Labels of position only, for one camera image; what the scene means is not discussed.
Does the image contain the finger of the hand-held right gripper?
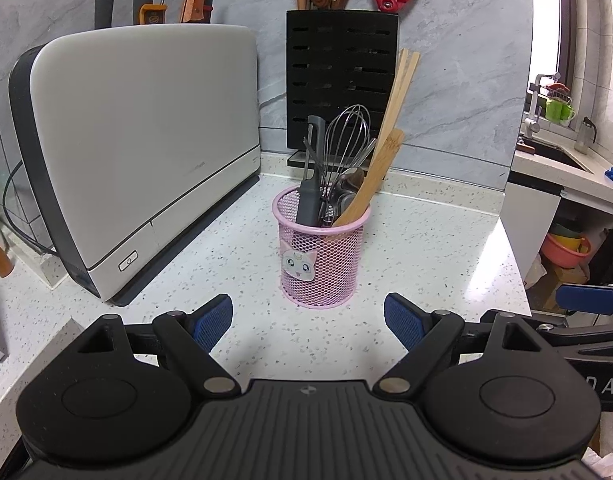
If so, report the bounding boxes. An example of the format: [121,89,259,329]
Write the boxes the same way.
[556,282,613,318]
[536,324,613,345]

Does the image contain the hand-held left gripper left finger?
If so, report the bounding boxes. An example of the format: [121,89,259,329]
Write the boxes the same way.
[79,294,242,395]

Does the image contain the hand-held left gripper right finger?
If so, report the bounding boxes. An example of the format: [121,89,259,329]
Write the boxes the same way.
[372,292,562,395]

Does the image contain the pink mesh utensil holder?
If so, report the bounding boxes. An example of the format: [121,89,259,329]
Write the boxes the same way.
[272,185,372,309]

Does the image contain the wire whisk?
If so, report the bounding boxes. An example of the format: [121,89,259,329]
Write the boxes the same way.
[322,104,378,226]

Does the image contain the wooden spatula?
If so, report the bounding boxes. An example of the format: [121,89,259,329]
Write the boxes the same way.
[332,128,406,228]

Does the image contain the cardboard box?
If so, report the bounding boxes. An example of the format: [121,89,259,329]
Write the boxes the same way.
[551,265,590,287]

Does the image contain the dark clothing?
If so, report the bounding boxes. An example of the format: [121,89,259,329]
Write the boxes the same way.
[587,229,613,287]

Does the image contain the red plastic basin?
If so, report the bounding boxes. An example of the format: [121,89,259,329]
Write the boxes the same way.
[543,232,592,269]

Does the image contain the white cabinet panel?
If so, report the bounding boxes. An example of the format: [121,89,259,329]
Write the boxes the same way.
[500,179,563,289]

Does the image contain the black sink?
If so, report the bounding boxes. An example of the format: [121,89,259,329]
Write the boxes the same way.
[518,140,595,174]

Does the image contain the grey peeler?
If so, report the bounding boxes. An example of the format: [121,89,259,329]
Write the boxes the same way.
[295,115,327,227]

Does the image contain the soap dispenser bottle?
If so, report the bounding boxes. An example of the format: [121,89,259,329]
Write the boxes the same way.
[575,116,598,155]

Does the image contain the green cup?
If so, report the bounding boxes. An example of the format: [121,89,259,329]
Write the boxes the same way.
[545,97,576,124]

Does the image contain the metal faucet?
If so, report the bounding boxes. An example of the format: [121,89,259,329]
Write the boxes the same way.
[523,72,562,136]

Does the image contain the white countertop appliance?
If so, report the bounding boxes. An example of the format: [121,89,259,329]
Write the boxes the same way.
[7,24,262,308]

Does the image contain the black knife block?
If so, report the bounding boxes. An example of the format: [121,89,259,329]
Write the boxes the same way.
[285,9,400,170]

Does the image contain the orange-handled tool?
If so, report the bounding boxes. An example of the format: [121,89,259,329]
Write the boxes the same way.
[0,220,15,279]

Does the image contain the black power cable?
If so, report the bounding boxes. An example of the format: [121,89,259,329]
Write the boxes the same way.
[2,159,58,257]

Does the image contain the window frame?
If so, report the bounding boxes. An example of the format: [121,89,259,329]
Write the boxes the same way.
[559,0,613,92]

